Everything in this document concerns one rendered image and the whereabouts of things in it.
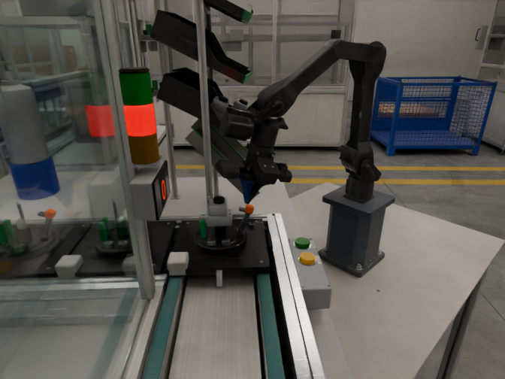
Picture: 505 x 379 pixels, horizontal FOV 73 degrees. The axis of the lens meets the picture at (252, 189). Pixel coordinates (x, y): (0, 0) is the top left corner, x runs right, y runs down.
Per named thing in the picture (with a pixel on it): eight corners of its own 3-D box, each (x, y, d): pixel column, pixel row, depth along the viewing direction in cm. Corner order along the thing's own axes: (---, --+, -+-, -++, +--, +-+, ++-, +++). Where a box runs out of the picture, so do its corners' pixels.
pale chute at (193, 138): (255, 186, 121) (264, 177, 119) (249, 201, 109) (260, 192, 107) (196, 128, 115) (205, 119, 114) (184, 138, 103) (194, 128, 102)
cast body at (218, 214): (232, 218, 91) (231, 194, 88) (232, 226, 87) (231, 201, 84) (200, 219, 90) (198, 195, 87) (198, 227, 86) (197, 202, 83)
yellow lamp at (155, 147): (161, 155, 64) (158, 129, 62) (156, 164, 59) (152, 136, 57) (134, 156, 63) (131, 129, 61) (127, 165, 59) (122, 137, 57)
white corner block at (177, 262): (189, 265, 84) (188, 250, 83) (187, 276, 80) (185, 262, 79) (170, 265, 84) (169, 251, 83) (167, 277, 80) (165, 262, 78)
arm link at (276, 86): (365, 55, 84) (346, 16, 79) (387, 56, 77) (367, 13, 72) (274, 131, 84) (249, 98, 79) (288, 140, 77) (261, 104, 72)
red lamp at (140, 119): (158, 128, 62) (155, 101, 60) (152, 136, 57) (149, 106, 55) (131, 129, 61) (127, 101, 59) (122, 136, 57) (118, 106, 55)
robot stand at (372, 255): (385, 257, 103) (396, 196, 95) (359, 278, 93) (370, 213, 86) (343, 238, 112) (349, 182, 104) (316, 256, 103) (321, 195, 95)
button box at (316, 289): (310, 256, 97) (312, 237, 94) (330, 309, 77) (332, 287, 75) (285, 256, 96) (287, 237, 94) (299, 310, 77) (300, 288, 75)
